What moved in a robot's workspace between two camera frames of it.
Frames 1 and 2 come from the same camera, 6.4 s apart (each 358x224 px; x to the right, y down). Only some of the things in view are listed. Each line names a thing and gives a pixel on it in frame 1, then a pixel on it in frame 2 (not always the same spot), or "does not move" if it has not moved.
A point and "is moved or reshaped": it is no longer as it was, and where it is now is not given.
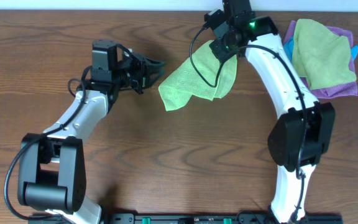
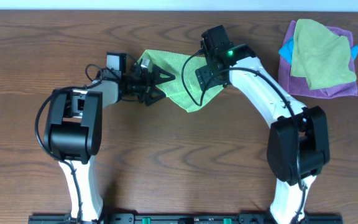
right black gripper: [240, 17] → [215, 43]
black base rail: [215, 218] does not move
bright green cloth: [177, 89] is moved or reshaped
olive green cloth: [321, 57] does not move
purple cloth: [341, 89] does not move
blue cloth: [288, 48] does not move
